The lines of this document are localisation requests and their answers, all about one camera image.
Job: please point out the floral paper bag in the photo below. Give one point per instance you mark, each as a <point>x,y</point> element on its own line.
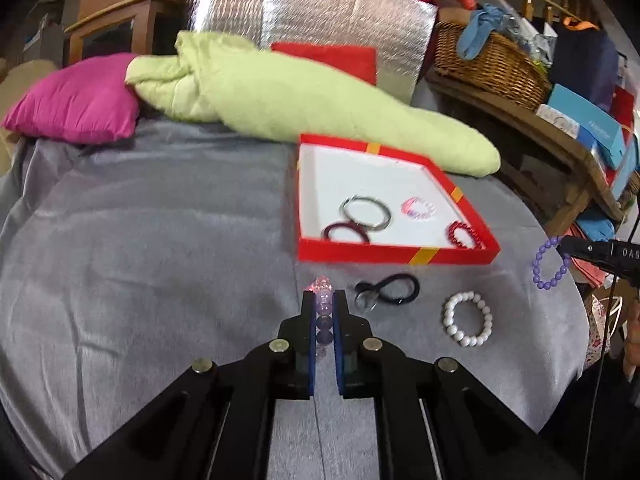
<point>602,330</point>

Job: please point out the wicker basket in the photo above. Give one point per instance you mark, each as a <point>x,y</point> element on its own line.
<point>490,70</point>

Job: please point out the salmon pink bags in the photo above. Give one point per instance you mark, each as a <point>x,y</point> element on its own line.
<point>590,265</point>

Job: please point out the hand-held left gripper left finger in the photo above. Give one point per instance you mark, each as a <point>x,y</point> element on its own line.
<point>311,345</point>

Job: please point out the silver metal bangle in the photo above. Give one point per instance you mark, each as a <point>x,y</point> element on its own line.
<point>343,208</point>

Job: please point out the wooden bench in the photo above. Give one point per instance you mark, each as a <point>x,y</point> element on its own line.
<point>555,140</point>

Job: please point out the light blue cardboard box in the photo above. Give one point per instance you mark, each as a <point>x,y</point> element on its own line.
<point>590,125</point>

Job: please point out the light green quilt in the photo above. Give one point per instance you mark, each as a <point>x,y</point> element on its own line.
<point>280,95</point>

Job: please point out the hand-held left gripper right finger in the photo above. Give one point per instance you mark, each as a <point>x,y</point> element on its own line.
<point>340,345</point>

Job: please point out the dark red bangle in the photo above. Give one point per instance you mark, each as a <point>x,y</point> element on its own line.
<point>345,223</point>

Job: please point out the person's right hand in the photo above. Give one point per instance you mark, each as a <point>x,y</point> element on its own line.
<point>632,330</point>

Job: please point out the silver foil insulated box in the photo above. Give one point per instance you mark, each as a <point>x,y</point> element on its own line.
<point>310,10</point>

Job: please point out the red paper bag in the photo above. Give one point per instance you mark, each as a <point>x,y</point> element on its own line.
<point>624,107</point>

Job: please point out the navy blue bag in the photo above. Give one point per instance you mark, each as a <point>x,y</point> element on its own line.
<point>585,60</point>

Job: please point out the blue cloth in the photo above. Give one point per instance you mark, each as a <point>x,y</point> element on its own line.
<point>480,32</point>

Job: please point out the white patterned box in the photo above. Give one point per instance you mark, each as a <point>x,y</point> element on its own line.
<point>560,120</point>

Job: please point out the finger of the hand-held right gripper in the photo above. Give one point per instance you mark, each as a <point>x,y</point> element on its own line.
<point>582,250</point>

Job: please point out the red shallow cardboard box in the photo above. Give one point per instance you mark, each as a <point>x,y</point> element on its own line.
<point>350,252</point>

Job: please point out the wooden cabinet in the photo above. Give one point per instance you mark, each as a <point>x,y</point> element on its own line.
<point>115,30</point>

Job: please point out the magenta pillow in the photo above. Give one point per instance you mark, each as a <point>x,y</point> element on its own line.
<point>75,100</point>

